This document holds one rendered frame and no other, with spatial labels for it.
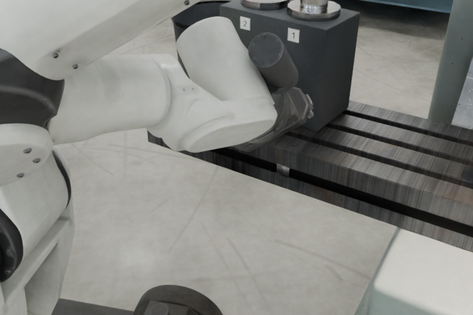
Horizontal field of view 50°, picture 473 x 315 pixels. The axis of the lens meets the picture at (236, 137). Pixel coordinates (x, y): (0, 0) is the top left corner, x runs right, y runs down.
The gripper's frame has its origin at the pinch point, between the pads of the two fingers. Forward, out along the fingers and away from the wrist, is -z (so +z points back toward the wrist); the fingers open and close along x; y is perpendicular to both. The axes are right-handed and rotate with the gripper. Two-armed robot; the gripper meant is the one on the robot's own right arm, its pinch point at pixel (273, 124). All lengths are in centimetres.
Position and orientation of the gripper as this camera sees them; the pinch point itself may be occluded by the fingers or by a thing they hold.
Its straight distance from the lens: 74.2
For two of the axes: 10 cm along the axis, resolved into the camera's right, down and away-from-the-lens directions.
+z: -2.7, -1.6, -9.5
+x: 8.7, -4.6, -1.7
